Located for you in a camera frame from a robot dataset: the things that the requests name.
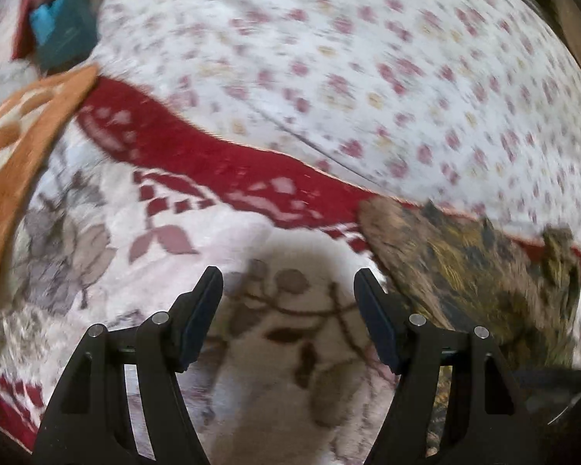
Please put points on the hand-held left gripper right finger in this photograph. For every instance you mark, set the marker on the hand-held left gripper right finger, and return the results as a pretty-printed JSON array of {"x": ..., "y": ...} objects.
[{"x": 380, "y": 324}]

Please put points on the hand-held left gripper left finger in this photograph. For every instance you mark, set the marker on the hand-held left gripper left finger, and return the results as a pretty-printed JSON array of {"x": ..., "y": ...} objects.
[{"x": 201, "y": 324}]

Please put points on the brown patterned cloth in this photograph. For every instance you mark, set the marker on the brown patterned cloth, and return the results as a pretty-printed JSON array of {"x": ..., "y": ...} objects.
[{"x": 465, "y": 261}]

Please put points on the red and white floral blanket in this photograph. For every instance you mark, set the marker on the red and white floral blanket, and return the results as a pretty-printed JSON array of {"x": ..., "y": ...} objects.
[{"x": 126, "y": 232}]

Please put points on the orange checked towel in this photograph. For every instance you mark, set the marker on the orange checked towel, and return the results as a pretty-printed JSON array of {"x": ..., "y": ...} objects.
[{"x": 14, "y": 164}]

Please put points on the white floral quilt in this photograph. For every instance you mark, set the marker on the white floral quilt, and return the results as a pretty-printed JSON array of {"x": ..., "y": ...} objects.
[{"x": 343, "y": 58}]

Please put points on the teal bag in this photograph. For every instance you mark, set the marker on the teal bag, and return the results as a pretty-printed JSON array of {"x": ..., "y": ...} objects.
[{"x": 63, "y": 29}]

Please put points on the red cloth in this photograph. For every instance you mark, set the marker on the red cloth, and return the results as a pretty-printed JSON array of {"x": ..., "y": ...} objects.
[{"x": 26, "y": 19}]

